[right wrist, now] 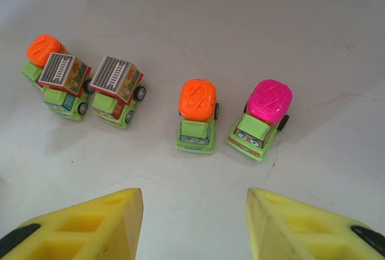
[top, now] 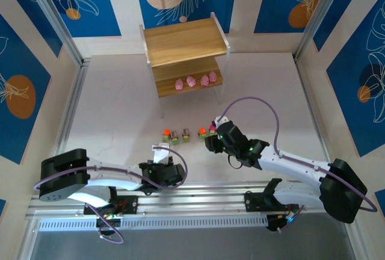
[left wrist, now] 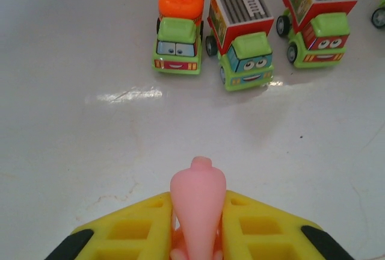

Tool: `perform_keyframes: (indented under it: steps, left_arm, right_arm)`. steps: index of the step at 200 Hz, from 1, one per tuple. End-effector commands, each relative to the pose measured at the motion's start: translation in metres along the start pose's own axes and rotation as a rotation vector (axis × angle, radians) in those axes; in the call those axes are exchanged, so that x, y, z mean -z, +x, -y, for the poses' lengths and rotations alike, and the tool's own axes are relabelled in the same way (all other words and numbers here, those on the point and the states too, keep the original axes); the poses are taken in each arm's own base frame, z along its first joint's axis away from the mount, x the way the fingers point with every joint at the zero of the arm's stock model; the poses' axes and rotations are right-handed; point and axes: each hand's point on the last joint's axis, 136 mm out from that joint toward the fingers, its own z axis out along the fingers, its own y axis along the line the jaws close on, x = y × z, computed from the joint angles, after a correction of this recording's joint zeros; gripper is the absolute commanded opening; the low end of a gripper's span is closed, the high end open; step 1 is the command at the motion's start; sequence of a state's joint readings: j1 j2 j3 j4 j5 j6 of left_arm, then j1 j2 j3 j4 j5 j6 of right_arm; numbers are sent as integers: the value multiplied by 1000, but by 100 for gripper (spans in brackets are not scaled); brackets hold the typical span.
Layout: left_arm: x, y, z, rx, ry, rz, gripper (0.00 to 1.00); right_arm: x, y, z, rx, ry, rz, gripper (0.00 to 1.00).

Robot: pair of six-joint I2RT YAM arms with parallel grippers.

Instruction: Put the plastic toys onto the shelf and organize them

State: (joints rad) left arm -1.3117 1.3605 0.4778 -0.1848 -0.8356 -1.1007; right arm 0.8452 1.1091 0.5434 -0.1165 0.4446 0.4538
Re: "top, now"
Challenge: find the wooden two-tier shelf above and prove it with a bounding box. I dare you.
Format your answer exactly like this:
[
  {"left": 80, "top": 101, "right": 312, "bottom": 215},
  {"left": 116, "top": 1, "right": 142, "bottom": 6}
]
[{"left": 138, "top": 12, "right": 232, "bottom": 119}]

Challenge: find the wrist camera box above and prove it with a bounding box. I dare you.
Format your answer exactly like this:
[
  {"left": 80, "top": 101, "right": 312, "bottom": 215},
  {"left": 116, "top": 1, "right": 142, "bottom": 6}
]
[
  {"left": 212, "top": 115, "right": 233, "bottom": 129},
  {"left": 151, "top": 142, "right": 170, "bottom": 164}
]

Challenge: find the white slotted cable duct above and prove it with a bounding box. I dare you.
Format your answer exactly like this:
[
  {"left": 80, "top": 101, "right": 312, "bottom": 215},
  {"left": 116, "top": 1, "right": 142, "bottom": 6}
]
[{"left": 38, "top": 215, "right": 268, "bottom": 231}]

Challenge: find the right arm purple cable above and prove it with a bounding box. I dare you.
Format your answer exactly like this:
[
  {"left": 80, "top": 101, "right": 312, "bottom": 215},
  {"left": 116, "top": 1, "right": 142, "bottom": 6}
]
[{"left": 219, "top": 96, "right": 378, "bottom": 214}]

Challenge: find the aluminium frame post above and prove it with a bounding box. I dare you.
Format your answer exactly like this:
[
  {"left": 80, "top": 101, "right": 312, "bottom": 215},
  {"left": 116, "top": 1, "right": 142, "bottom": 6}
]
[
  {"left": 294, "top": 0, "right": 349, "bottom": 62},
  {"left": 17, "top": 0, "right": 91, "bottom": 68}
]

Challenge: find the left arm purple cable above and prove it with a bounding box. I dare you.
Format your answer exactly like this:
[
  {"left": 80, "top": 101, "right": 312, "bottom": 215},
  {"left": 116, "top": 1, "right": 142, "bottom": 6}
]
[{"left": 32, "top": 147, "right": 189, "bottom": 244}]

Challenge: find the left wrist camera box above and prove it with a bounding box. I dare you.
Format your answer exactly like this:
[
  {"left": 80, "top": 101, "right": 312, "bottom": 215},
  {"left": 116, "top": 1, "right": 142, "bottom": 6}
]
[{"left": 151, "top": 142, "right": 170, "bottom": 164}]

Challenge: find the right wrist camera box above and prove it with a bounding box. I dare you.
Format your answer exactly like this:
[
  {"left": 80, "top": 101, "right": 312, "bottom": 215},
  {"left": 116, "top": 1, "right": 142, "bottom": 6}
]
[{"left": 212, "top": 115, "right": 233, "bottom": 129}]

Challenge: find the aluminium side rail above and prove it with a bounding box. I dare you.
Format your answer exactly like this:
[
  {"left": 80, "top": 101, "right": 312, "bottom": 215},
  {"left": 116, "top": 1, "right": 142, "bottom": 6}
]
[
  {"left": 292, "top": 52, "right": 331, "bottom": 164},
  {"left": 55, "top": 57, "right": 91, "bottom": 164}
]

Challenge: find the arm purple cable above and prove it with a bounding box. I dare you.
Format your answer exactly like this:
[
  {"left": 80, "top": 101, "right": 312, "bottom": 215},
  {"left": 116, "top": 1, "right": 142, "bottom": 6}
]
[
  {"left": 219, "top": 96, "right": 378, "bottom": 214},
  {"left": 32, "top": 147, "right": 189, "bottom": 244}
]

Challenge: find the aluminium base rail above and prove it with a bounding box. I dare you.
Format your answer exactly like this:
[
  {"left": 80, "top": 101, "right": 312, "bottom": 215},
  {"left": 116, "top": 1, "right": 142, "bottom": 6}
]
[{"left": 25, "top": 181, "right": 353, "bottom": 221}]

